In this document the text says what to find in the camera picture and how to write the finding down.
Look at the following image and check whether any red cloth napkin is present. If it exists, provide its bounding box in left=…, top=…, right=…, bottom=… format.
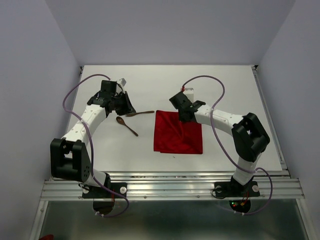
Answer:
left=153, top=110, right=203, bottom=155

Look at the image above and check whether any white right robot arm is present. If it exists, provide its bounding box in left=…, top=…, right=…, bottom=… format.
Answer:
left=169, top=91, right=270, bottom=195

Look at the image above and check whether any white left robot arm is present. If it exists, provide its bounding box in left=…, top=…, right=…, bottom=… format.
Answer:
left=50, top=78, right=136, bottom=197

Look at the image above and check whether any dark wooden spoon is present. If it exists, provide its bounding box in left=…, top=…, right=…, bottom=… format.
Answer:
left=116, top=116, right=139, bottom=137

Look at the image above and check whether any dark wooden fork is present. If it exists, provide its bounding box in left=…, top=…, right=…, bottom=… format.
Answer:
left=125, top=110, right=155, bottom=117

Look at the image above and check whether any red object bottom left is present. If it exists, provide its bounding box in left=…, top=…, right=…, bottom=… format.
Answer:
left=38, top=234, right=54, bottom=240

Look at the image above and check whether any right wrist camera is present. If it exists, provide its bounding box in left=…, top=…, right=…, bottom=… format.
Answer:
left=181, top=86, right=194, bottom=103

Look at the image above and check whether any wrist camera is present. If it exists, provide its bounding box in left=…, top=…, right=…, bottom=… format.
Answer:
left=181, top=86, right=194, bottom=103
left=117, top=78, right=127, bottom=88

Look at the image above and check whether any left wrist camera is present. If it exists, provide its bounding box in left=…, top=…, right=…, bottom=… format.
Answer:
left=117, top=78, right=127, bottom=88

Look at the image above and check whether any aluminium front rail frame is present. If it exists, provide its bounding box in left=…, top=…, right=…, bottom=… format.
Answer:
left=40, top=170, right=305, bottom=201

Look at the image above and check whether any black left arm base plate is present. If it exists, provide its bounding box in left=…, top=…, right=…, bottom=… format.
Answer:
left=78, top=182, right=128, bottom=199

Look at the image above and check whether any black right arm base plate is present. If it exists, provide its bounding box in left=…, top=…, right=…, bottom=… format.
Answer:
left=211, top=181, right=261, bottom=199

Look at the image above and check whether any aluminium left side rail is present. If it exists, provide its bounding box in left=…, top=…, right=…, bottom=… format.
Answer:
left=51, top=66, right=84, bottom=181

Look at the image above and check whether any aluminium rail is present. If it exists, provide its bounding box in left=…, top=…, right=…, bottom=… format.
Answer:
left=51, top=66, right=84, bottom=181
left=251, top=65, right=291, bottom=178

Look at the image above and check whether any aluminium right side rail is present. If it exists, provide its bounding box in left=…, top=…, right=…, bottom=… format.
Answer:
left=251, top=65, right=291, bottom=178

